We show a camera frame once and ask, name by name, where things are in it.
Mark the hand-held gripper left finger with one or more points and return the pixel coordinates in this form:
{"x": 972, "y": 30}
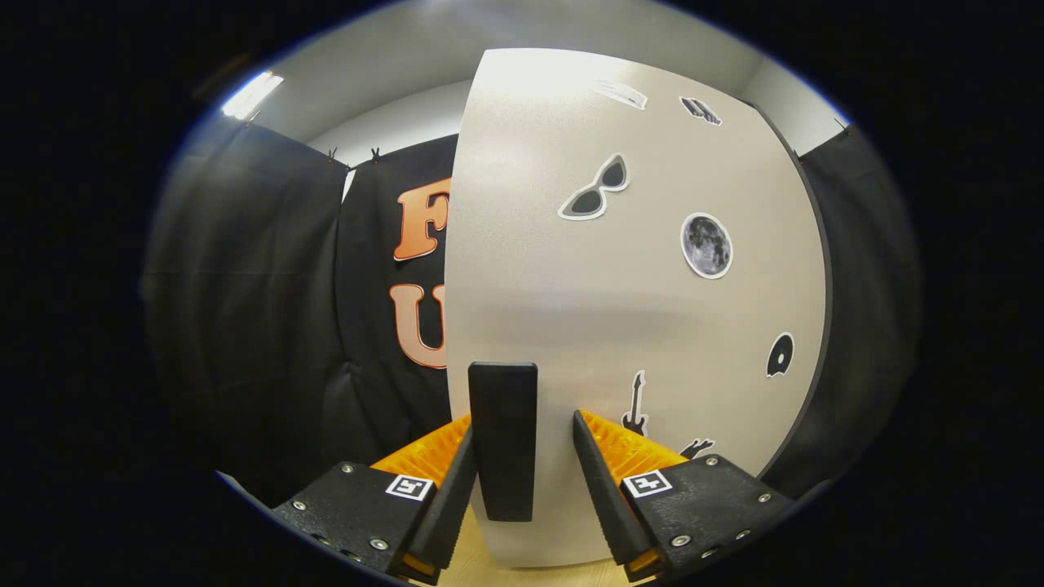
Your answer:
{"x": 449, "y": 509}

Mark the ceiling light strip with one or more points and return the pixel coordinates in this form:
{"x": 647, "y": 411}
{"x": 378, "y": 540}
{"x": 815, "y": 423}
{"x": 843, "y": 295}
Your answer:
{"x": 253, "y": 94}

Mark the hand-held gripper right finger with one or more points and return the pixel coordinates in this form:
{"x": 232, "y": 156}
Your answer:
{"x": 603, "y": 505}

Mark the black backdrop cloth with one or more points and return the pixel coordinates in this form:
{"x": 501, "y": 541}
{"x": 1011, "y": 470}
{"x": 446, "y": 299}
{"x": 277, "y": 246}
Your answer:
{"x": 245, "y": 285}

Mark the beige shoe cabinet door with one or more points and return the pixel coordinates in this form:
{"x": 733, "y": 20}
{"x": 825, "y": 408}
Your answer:
{"x": 555, "y": 285}

